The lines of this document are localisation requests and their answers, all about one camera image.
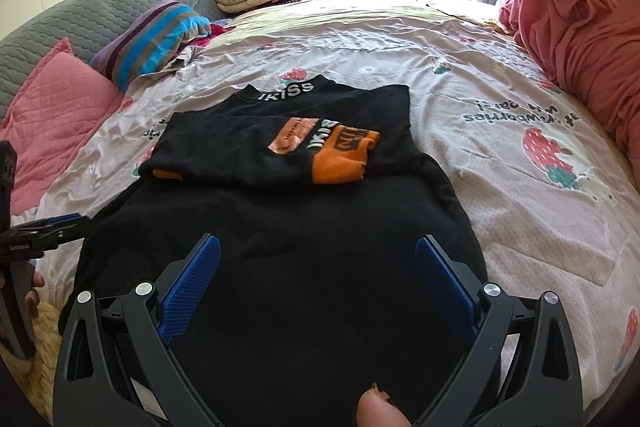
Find pink quilted pillow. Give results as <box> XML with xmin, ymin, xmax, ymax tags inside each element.
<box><xmin>0</xmin><ymin>38</ymin><xmax>124</xmax><ymax>215</ymax></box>

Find grey quilted headboard cover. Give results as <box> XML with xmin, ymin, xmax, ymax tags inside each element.
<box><xmin>0</xmin><ymin>0</ymin><xmax>221</xmax><ymax>118</ymax></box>

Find black sweater with orange cuffs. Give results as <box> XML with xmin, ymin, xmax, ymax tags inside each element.
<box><xmin>57</xmin><ymin>74</ymin><xmax>488</xmax><ymax>427</ymax></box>

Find pink red duvet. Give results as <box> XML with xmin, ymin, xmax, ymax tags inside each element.
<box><xmin>497</xmin><ymin>0</ymin><xmax>640</xmax><ymax>180</ymax></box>

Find dark red cloth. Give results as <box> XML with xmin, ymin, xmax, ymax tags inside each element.
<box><xmin>199</xmin><ymin>22</ymin><xmax>237</xmax><ymax>42</ymax></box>

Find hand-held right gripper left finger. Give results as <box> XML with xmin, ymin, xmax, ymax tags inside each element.
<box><xmin>51</xmin><ymin>233</ymin><xmax>226</xmax><ymax>427</ymax></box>

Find person's left hand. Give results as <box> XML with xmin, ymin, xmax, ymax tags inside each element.
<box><xmin>19</xmin><ymin>267</ymin><xmax>45</xmax><ymax>324</ymax></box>

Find strawberry printed bed sheet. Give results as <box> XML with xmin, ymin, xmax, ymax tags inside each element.
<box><xmin>0</xmin><ymin>0</ymin><xmax>640</xmax><ymax>427</ymax></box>

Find person's right hand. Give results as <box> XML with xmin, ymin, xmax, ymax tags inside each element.
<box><xmin>356</xmin><ymin>382</ymin><xmax>412</xmax><ymax>427</ymax></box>

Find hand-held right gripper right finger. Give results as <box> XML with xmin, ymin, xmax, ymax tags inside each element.
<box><xmin>415</xmin><ymin>235</ymin><xmax>585</xmax><ymax>427</ymax></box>

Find striped blue purple pillow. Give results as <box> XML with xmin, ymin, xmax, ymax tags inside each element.
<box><xmin>90</xmin><ymin>0</ymin><xmax>213</xmax><ymax>92</ymax></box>

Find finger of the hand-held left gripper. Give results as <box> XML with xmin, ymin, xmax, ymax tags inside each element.
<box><xmin>30</xmin><ymin>213</ymin><xmax>87</xmax><ymax>234</ymax></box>
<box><xmin>9</xmin><ymin>226</ymin><xmax>76</xmax><ymax>254</ymax></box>

